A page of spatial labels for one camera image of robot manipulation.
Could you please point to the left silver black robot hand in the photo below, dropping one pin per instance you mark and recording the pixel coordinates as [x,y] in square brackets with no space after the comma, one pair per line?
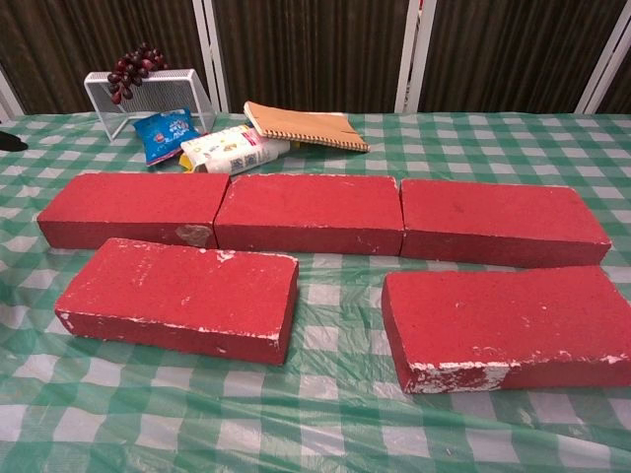
[11,141]

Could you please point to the red brick with chipped edges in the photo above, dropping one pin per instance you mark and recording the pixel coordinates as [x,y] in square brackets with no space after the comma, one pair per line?
[177,290]

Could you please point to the red brick with white-worn end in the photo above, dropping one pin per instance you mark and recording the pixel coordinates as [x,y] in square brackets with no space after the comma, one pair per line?
[493,315]

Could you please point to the red brick with grey patch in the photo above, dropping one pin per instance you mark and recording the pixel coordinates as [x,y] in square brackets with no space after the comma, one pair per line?
[133,202]

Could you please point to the red foam brick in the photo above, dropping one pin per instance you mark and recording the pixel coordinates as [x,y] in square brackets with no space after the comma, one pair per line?
[493,217]
[305,207]

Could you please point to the dark red grape bunch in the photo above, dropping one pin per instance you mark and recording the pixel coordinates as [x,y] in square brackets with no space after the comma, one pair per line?
[129,69]

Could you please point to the blue snack bag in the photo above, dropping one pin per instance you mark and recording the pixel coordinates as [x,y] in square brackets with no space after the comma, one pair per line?
[162,133]

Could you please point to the yellow packet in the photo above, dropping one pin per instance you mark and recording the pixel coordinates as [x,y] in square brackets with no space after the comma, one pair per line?
[186,165]

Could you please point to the white printed snack package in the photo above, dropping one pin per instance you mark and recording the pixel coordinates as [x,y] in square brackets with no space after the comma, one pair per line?
[231,150]

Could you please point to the brown spiral notebook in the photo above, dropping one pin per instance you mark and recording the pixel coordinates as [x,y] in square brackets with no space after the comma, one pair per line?
[305,125]

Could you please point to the green white checkered tablecloth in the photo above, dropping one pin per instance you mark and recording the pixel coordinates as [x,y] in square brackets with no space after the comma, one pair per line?
[315,424]

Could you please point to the white partition frame post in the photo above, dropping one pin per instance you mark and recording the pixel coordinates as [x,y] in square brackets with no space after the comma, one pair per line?
[7,91]
[211,49]
[413,49]
[610,54]

